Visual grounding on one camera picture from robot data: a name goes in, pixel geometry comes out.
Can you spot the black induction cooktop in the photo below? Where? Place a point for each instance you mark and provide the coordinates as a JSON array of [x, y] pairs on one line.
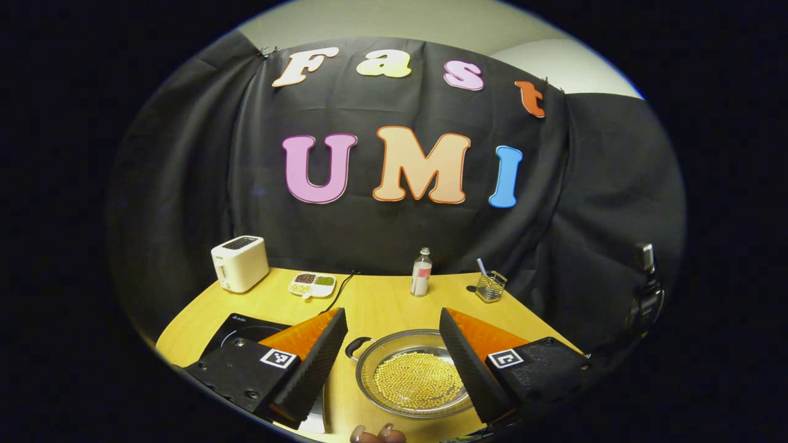
[[246, 329]]

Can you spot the striped drinking straw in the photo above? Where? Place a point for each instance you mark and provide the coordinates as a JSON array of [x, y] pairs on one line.
[[481, 266]]

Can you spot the pile of yellow soybeans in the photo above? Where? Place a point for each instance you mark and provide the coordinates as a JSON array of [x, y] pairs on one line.
[[412, 381]]

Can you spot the white toaster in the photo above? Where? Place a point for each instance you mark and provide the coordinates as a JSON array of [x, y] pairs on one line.
[[243, 267]]

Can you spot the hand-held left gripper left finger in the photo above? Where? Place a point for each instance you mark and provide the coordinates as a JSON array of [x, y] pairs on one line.
[[311, 378]]

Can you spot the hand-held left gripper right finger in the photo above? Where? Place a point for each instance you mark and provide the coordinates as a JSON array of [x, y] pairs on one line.
[[474, 375]]

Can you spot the clear bottle with pink label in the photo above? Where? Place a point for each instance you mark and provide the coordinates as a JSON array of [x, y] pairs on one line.
[[421, 280]]

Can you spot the black backdrop cloth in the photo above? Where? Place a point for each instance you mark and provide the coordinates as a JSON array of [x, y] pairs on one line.
[[215, 184]]

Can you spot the white divided bean dish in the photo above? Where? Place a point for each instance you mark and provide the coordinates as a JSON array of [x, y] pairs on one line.
[[311, 288]]

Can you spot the stainless steel pot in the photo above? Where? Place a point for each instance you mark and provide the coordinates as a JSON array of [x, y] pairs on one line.
[[371, 369]]

